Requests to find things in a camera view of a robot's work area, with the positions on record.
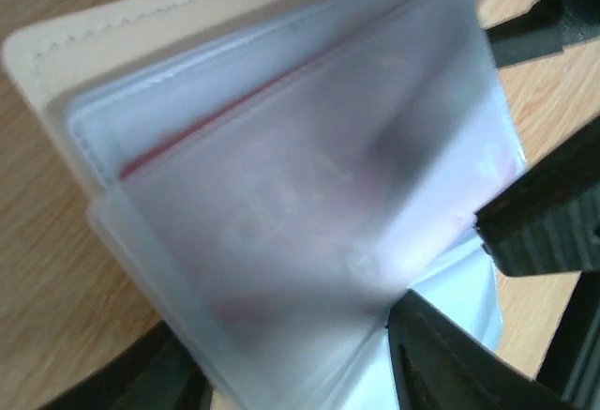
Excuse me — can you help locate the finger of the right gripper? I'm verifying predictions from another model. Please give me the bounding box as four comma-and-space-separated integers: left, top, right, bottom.
486, 0, 599, 68
475, 117, 599, 277

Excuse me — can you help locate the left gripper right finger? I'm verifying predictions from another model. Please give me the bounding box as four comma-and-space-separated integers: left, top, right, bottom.
387, 291, 573, 410

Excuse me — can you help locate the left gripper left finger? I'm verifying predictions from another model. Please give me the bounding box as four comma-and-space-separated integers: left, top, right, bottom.
44, 322, 213, 409

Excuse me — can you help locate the beige leather card holder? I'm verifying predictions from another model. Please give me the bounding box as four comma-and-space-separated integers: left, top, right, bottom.
2, 0, 524, 409

